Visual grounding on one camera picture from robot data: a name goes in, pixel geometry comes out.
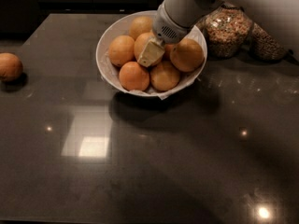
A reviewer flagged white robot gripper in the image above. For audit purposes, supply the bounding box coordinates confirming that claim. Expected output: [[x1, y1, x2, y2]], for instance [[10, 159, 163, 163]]
[[137, 2, 195, 67]]

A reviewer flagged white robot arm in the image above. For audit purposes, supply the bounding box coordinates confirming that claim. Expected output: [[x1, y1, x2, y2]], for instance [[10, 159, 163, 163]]
[[137, 0, 299, 67]]

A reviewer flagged right large orange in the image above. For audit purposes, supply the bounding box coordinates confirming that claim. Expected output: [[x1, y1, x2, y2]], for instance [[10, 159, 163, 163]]
[[170, 38, 205, 73]]

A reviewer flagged white bowl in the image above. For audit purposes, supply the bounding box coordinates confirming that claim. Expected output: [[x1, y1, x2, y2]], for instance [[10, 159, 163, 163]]
[[95, 9, 208, 99]]

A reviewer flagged white paper bowl liner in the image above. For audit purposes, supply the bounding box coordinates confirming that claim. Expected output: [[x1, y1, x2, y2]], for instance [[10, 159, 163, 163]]
[[101, 14, 205, 101]]

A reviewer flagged middle glass cereal jar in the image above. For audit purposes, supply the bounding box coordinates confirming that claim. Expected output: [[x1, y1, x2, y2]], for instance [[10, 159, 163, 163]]
[[197, 3, 252, 59]]

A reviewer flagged right glass grain jar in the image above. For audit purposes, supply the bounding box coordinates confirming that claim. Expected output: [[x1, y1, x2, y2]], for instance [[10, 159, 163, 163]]
[[249, 23, 287, 61]]

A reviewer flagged orange on table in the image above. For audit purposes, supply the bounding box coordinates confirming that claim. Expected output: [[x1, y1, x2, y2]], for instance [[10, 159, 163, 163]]
[[0, 53, 23, 82]]

